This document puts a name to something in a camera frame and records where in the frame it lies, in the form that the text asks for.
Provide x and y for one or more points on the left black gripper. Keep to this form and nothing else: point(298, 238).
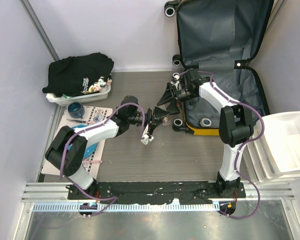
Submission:
point(154, 120)

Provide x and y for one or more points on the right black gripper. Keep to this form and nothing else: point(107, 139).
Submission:
point(174, 106)

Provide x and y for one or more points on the white blue round tin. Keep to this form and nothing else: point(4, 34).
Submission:
point(205, 122)

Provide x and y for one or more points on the white perforated plastic basket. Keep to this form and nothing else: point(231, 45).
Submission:
point(63, 101)

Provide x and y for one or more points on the floral patterned small pouch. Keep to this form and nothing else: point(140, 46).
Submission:
point(100, 84)

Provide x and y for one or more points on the yellow cartoon hard-shell suitcase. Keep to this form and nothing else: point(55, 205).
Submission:
point(220, 38)

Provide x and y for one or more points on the black cylindrical bottle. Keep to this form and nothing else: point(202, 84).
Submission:
point(166, 121)

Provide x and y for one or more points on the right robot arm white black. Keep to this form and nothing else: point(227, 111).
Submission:
point(235, 122)

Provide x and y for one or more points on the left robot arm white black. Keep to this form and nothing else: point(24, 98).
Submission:
point(66, 151)

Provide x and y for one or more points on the pink chopstick near cup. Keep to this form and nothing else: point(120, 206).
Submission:
point(102, 123)

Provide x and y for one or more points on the blue dotted plate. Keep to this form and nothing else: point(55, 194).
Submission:
point(89, 149)

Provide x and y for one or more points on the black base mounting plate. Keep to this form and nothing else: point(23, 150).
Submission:
point(161, 192)

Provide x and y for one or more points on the small blue cup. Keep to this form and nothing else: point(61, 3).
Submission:
point(76, 110)

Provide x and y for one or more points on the pink chopstick near edge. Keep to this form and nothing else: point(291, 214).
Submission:
point(92, 162)

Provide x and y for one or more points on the white compartment organizer tray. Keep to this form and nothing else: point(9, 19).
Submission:
point(275, 157)

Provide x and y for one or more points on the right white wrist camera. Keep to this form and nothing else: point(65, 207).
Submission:
point(175, 79)

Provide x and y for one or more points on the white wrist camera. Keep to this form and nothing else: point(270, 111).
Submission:
point(175, 79)
point(146, 137)

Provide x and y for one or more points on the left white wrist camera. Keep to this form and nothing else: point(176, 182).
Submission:
point(146, 137)

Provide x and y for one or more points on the aluminium rail frame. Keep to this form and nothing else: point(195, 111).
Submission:
point(64, 197)

